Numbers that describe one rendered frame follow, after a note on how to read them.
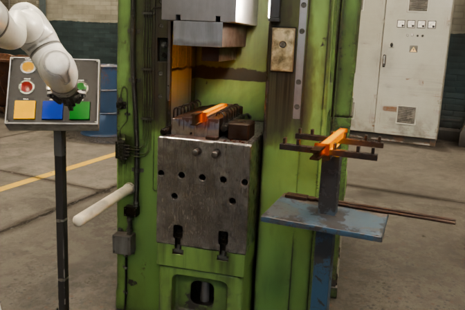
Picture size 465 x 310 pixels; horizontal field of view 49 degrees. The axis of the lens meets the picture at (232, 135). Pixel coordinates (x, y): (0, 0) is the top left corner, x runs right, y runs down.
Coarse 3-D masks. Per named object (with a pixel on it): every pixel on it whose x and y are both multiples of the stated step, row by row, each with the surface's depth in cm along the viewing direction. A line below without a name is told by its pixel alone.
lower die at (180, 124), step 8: (216, 104) 242; (192, 112) 215; (216, 112) 212; (224, 112) 218; (240, 112) 235; (176, 120) 204; (184, 120) 203; (208, 120) 200; (216, 120) 200; (176, 128) 204; (184, 128) 203; (192, 128) 203; (200, 128) 202; (208, 128) 201; (216, 128) 200; (200, 136) 202
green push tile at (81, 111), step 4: (76, 104) 195; (80, 104) 196; (84, 104) 196; (88, 104) 196; (76, 108) 195; (80, 108) 195; (84, 108) 196; (88, 108) 196; (72, 112) 194; (76, 112) 194; (80, 112) 195; (84, 112) 195; (88, 112) 195; (72, 116) 194; (76, 116) 194; (80, 116) 194; (84, 116) 195; (88, 116) 195
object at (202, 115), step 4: (220, 104) 229; (224, 104) 230; (212, 108) 217; (216, 108) 218; (220, 108) 223; (196, 112) 196; (200, 112) 197; (204, 112) 204; (208, 112) 206; (212, 112) 212; (192, 116) 192; (196, 116) 193; (200, 116) 198; (204, 116) 199; (192, 120) 192; (196, 120) 193; (200, 120) 198; (204, 120) 199; (192, 124) 192; (196, 124) 192
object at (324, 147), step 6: (336, 132) 181; (342, 132) 181; (330, 138) 169; (336, 138) 171; (318, 144) 157; (324, 144) 156; (330, 144) 162; (312, 150) 148; (318, 150) 148; (324, 150) 156; (312, 156) 150; (318, 156) 151
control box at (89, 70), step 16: (16, 64) 197; (80, 64) 202; (96, 64) 203; (16, 80) 195; (32, 80) 196; (80, 80) 200; (96, 80) 201; (16, 96) 193; (32, 96) 194; (96, 96) 199; (64, 112) 194; (96, 112) 197; (16, 128) 194; (32, 128) 195; (48, 128) 196; (64, 128) 197; (80, 128) 198; (96, 128) 199
